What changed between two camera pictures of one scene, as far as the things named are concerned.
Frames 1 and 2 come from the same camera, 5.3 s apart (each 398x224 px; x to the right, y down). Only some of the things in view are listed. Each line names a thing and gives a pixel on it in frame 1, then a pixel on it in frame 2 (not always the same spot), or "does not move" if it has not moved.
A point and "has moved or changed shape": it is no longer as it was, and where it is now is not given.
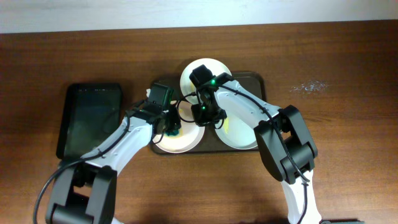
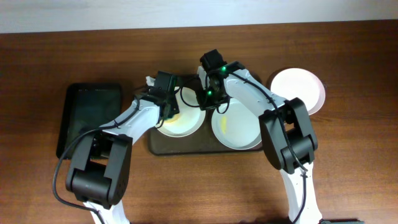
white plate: (188, 137) to (293, 83)
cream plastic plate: (189, 87) has moved or changed shape
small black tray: (91, 112) does not move
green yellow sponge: (172, 133) has moved or changed shape
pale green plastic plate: (236, 132) does not move
